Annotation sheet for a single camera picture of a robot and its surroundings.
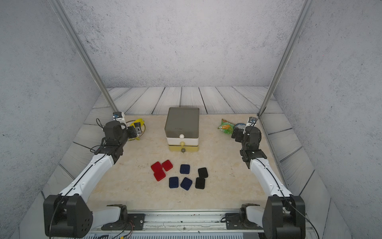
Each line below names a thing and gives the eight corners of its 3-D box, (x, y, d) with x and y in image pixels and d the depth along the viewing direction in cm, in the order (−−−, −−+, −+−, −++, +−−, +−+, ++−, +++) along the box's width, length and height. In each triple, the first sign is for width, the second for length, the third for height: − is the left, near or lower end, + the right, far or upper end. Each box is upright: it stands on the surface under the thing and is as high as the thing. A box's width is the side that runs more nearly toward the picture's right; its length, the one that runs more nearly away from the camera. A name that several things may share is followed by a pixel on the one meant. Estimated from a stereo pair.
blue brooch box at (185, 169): (180, 174, 92) (179, 172, 90) (180, 166, 95) (180, 164, 93) (189, 174, 92) (189, 172, 90) (189, 166, 95) (189, 164, 93)
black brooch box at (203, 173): (198, 177, 90) (198, 176, 89) (198, 169, 94) (198, 167, 92) (208, 177, 90) (208, 176, 89) (207, 169, 94) (207, 167, 92)
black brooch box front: (195, 188, 86) (195, 187, 84) (195, 179, 89) (195, 177, 88) (205, 188, 86) (205, 187, 84) (204, 179, 89) (205, 177, 88)
